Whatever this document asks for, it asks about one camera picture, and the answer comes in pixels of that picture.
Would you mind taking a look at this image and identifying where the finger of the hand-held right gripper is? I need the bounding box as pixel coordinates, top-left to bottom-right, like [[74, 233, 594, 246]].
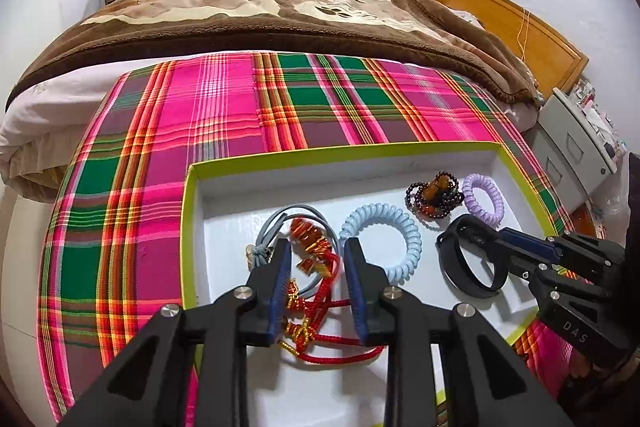
[[487, 238, 582, 304], [497, 228, 626, 280]]

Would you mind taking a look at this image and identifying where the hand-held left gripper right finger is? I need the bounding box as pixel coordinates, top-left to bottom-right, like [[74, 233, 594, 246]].
[[344, 237, 576, 427]]

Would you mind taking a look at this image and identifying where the black strap bracelet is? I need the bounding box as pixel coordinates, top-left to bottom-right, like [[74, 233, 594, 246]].
[[436, 214, 511, 299]]

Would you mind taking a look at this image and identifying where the pink green plaid cloth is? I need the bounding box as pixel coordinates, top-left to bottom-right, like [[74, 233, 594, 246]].
[[37, 52, 586, 427]]

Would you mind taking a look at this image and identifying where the purple spiral hair tie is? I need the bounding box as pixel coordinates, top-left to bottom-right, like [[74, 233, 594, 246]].
[[461, 173, 505, 228]]

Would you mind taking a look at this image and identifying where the brown fleece blanket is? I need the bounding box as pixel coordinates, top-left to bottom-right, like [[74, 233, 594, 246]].
[[5, 0, 543, 108]]

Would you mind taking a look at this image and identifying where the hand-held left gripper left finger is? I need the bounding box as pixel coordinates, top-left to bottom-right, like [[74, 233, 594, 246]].
[[57, 238, 293, 427]]

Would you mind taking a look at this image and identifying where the red cord gold bead ornament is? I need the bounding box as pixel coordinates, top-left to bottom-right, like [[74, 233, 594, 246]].
[[280, 217, 386, 364]]

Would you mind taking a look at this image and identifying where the light blue spiral hair tie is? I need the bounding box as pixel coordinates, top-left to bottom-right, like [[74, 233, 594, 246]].
[[339, 203, 422, 285]]

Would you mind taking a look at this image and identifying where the white bed sheet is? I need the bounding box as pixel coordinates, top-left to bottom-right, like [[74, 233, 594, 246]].
[[0, 52, 251, 202]]

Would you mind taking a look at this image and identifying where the dark bead bracelet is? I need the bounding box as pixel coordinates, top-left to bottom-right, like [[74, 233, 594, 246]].
[[405, 171, 461, 220]]

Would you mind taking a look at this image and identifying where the yellow cable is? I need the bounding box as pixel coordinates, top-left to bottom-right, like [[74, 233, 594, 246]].
[[517, 7, 531, 60]]

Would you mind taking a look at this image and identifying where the yellow-green cardboard box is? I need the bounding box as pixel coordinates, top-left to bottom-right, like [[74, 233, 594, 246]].
[[180, 141, 558, 427]]

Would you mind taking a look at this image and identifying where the white drawer cabinet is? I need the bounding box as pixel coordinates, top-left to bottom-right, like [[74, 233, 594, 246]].
[[537, 79, 626, 202]]

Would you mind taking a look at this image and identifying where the wooden headboard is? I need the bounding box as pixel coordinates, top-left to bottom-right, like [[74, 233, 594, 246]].
[[417, 0, 590, 98]]

